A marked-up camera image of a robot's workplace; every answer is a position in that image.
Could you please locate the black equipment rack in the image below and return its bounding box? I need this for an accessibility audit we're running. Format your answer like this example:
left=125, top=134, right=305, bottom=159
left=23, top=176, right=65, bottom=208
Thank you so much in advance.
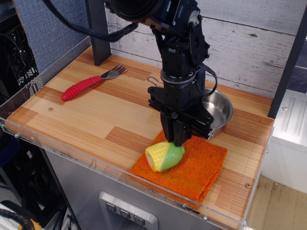
left=0, top=0, right=38, bottom=104

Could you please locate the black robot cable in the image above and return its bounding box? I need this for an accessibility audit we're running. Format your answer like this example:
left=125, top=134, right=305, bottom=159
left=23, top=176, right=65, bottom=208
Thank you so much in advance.
left=42, top=0, right=140, bottom=43

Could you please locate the white metal side unit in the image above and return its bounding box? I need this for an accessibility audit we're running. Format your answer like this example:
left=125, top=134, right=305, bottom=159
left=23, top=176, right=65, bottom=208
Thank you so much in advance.
left=261, top=90, right=307, bottom=193

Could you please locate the yellow green toy corn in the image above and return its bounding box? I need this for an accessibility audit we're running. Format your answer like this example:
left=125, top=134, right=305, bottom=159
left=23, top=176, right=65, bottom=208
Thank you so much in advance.
left=145, top=142, right=185, bottom=172

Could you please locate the stainless steel cabinet front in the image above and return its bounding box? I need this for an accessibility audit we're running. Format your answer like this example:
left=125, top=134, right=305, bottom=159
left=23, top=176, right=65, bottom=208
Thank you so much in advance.
left=46, top=150, right=221, bottom=230

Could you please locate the red handled fork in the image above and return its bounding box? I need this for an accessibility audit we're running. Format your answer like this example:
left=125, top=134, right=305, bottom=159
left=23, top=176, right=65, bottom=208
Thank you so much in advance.
left=61, top=64, right=126, bottom=101

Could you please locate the dark grey right post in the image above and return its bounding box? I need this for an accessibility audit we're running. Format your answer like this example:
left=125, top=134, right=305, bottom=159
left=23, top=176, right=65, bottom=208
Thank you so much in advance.
left=268, top=7, right=307, bottom=119

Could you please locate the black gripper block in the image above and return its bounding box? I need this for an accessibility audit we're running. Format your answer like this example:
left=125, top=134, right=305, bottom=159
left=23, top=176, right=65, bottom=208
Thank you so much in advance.
left=148, top=81, right=214, bottom=147

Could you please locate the stainless steel pot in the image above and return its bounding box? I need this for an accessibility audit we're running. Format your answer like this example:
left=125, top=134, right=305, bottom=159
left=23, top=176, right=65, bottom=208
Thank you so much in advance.
left=146, top=76, right=234, bottom=140

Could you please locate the orange knitted cloth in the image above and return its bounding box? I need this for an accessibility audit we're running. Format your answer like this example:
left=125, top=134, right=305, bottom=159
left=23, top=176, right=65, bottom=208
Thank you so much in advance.
left=130, top=131, right=227, bottom=203

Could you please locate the silver dispenser button panel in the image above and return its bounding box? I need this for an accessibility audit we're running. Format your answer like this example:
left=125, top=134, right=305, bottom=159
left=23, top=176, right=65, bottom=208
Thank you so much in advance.
left=99, top=191, right=159, bottom=230

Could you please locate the dark grey post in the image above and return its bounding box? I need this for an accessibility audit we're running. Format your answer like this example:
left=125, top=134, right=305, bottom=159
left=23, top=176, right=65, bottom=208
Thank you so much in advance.
left=85, top=0, right=111, bottom=66
left=268, top=7, right=307, bottom=119

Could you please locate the dark grey left post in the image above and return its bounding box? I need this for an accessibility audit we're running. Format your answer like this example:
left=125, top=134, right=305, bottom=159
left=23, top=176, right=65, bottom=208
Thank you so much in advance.
left=85, top=0, right=111, bottom=66

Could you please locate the clear acrylic guard rail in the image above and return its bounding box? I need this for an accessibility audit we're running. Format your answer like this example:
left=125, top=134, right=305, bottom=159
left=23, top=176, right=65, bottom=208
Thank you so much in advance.
left=0, top=48, right=273, bottom=230

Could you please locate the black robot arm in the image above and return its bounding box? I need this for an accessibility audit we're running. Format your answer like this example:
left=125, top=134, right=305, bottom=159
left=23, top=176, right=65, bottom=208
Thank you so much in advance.
left=105, top=0, right=214, bottom=147

